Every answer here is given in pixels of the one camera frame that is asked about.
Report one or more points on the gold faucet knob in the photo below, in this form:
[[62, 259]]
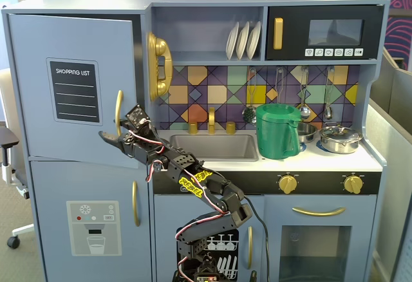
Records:
[[230, 128], [192, 129]]

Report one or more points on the steel hanging spatula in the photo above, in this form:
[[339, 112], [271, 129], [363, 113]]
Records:
[[277, 85]]

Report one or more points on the grey toy sink basin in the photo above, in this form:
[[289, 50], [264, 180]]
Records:
[[212, 146]]

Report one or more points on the dishwasher print cabinet door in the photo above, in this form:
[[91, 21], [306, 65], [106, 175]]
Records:
[[167, 217]]

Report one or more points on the blue toy kitchen unit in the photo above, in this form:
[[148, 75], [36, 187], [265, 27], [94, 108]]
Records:
[[96, 5]]

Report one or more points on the small steel bowl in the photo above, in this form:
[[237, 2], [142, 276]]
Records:
[[306, 132]]

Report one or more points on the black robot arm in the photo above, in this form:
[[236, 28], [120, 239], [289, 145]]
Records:
[[225, 198]]

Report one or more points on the robot controller board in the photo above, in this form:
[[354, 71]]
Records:
[[206, 277]]

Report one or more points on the gold stove knob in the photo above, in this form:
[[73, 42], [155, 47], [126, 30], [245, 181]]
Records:
[[287, 184], [352, 184]]

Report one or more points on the ice dispenser fridge door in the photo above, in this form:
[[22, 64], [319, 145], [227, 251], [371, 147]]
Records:
[[48, 198]]

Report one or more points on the black wrist camera board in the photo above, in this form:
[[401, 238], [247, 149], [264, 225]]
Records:
[[136, 116]]

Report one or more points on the white toy plate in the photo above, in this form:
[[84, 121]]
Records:
[[254, 40], [231, 42], [243, 40]]

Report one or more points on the blue oven door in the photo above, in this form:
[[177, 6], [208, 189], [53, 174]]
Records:
[[273, 230]]

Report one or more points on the shopping list cabinet door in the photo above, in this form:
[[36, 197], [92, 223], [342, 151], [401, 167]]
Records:
[[32, 69]]

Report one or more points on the grey office partition panel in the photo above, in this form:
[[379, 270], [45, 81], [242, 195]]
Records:
[[392, 150], [396, 79]]

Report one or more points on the green plastic pitcher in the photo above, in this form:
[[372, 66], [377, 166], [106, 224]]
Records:
[[273, 134]]

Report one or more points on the gold toy faucet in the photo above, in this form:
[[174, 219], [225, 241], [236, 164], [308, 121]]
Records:
[[211, 118]]

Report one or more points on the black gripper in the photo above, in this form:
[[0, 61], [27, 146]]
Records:
[[126, 141]]

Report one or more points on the steel slotted skimmer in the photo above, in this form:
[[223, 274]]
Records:
[[248, 114]]

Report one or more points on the steel hanging ladle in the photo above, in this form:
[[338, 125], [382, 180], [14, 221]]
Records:
[[304, 112]]

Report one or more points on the steel pot with lid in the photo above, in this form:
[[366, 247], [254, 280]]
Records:
[[339, 140]]

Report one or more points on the white office chair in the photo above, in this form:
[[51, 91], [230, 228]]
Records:
[[9, 138]]

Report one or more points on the black toy microwave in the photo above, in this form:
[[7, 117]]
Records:
[[322, 15]]

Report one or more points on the gold toy telephone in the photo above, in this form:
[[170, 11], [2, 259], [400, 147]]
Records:
[[161, 69]]

